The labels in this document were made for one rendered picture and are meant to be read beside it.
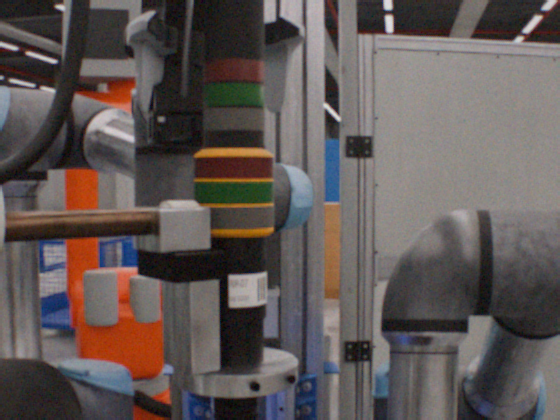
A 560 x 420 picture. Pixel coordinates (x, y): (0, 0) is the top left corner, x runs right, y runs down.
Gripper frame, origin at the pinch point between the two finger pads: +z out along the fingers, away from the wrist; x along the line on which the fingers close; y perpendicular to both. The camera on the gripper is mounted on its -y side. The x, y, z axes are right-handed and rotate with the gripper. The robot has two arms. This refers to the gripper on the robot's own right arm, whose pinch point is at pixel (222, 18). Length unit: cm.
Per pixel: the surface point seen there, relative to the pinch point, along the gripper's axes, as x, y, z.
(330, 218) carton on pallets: -293, 61, -865
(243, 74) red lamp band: -0.1, 4.4, 6.3
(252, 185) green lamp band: -0.5, 10.2, 6.7
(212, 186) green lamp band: 1.5, 10.3, 6.3
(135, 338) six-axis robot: -14, 102, -376
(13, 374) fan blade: 13.7, 23.2, -6.4
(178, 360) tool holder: 3.5, 19.3, 6.4
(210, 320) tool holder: 1.8, 17.1, 7.1
